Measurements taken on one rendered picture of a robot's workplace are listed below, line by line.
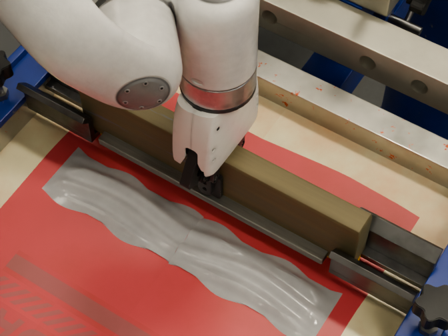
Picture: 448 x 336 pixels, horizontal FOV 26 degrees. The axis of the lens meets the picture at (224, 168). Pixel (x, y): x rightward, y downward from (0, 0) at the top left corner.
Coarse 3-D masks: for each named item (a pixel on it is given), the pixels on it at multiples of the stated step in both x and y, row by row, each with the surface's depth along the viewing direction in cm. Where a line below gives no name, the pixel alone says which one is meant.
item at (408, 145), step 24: (264, 72) 118; (288, 72) 118; (264, 96) 120; (288, 96) 117; (312, 96) 116; (336, 96) 116; (24, 120) 117; (312, 120) 118; (336, 120) 115; (360, 120) 114; (384, 120) 114; (0, 144) 115; (360, 144) 116; (384, 144) 113; (408, 144) 112; (432, 144) 112; (408, 168) 114; (432, 168) 112
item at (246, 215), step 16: (112, 144) 111; (128, 144) 111; (144, 160) 110; (160, 176) 110; (176, 176) 109; (192, 192) 108; (224, 208) 107; (240, 208) 107; (256, 224) 105; (272, 224) 105; (288, 240) 104; (304, 240) 104; (320, 256) 103
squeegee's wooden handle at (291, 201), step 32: (96, 128) 113; (128, 128) 109; (160, 128) 105; (160, 160) 110; (256, 160) 102; (224, 192) 107; (256, 192) 103; (288, 192) 100; (320, 192) 100; (288, 224) 104; (320, 224) 100; (352, 224) 98; (352, 256) 101
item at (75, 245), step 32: (64, 160) 115; (96, 160) 115; (128, 160) 115; (32, 192) 112; (160, 192) 112; (0, 224) 110; (32, 224) 110; (64, 224) 110; (96, 224) 110; (0, 256) 108; (32, 256) 108; (64, 256) 108; (96, 256) 108; (128, 256) 108; (160, 256) 108; (96, 288) 106; (128, 288) 106
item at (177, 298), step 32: (288, 160) 115; (352, 192) 112; (224, 224) 110; (288, 256) 108; (160, 288) 106; (192, 288) 106; (352, 288) 106; (160, 320) 103; (192, 320) 103; (224, 320) 103; (256, 320) 103
